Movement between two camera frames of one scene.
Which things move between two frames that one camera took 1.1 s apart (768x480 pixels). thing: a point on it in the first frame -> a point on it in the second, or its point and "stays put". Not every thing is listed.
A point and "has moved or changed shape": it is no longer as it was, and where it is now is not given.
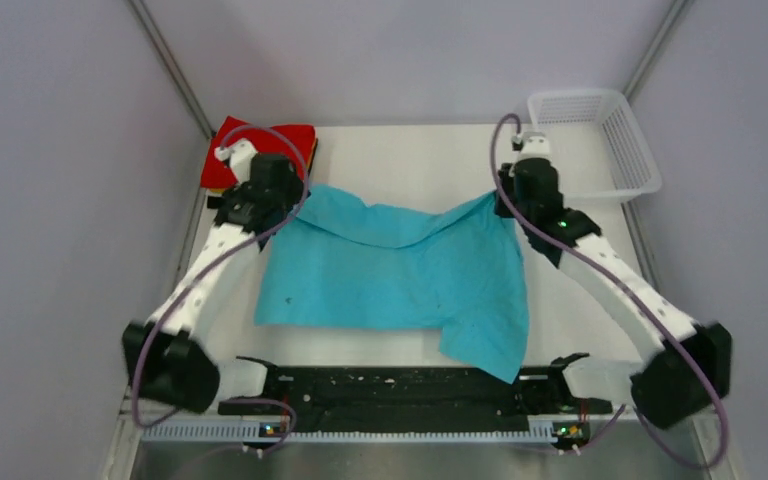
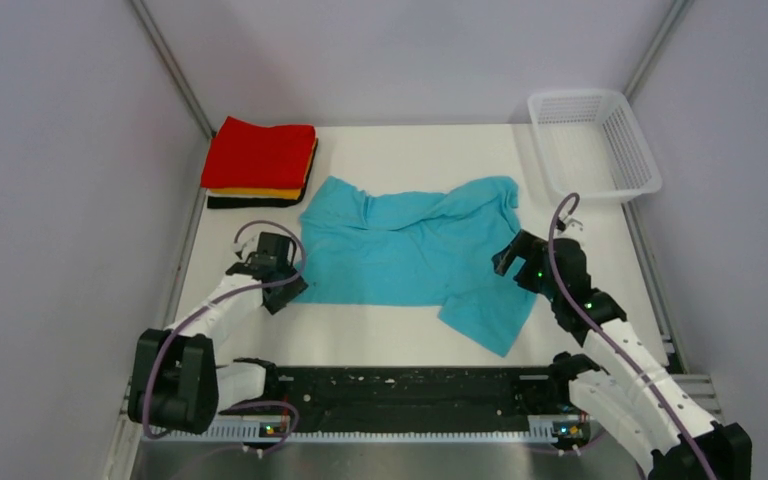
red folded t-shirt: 295,141 stays put
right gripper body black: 510,191 -> 533,276
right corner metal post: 674,13 stays put
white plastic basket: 597,146 stays put
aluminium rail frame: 642,448 stays put
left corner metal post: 154,31 stays put
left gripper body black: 291,196 -> 287,292
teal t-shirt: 332,263 has moved or changed shape
